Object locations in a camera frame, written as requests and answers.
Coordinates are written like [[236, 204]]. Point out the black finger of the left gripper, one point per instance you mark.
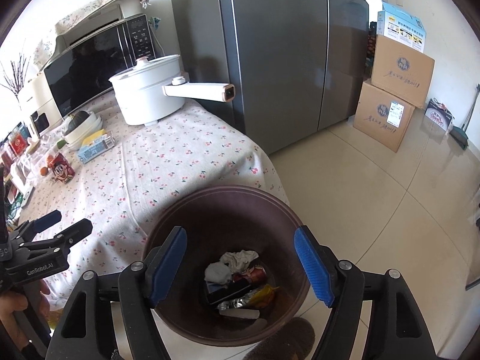
[[72, 235]]

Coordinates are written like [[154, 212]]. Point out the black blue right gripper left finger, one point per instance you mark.
[[86, 328]]

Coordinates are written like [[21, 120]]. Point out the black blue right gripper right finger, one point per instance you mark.
[[396, 327]]

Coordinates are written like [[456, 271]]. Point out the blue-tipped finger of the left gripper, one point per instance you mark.
[[39, 225]]

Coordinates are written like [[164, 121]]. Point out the white tissue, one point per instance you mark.
[[218, 273]]

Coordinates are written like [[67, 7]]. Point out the black plastic food tray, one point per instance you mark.
[[217, 294]]

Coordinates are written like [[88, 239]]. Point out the brown round trash bin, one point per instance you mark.
[[222, 219]]

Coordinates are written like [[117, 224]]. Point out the cherry pattern tablecloth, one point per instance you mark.
[[124, 191]]

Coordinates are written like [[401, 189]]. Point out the red cartoon drink can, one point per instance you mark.
[[60, 167]]

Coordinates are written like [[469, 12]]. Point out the stacked white plates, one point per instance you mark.
[[91, 125]]

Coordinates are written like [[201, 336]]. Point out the red labelled jar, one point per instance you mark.
[[18, 143]]

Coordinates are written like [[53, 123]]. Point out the light blue milk carton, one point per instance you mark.
[[95, 148]]

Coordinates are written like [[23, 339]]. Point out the yellow napkin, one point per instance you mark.
[[89, 139]]

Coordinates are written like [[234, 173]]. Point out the dark green squash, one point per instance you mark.
[[77, 120]]

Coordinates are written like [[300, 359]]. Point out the white electric cooking pot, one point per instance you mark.
[[154, 89]]

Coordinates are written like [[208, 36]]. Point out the black microwave oven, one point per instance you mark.
[[83, 71]]

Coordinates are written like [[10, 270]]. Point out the green dustpan broom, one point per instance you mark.
[[459, 134]]

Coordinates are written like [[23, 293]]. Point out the lower cardboard box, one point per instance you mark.
[[382, 116]]

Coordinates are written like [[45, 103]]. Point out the cardboard box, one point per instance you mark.
[[402, 71], [382, 116]]

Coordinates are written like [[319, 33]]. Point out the white bag on floor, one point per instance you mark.
[[438, 113]]

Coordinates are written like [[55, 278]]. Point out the upper cardboard box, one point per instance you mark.
[[402, 71]]

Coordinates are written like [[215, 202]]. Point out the grey refrigerator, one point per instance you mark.
[[297, 65]]

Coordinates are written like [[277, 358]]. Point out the light blue printed box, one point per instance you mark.
[[397, 24]]

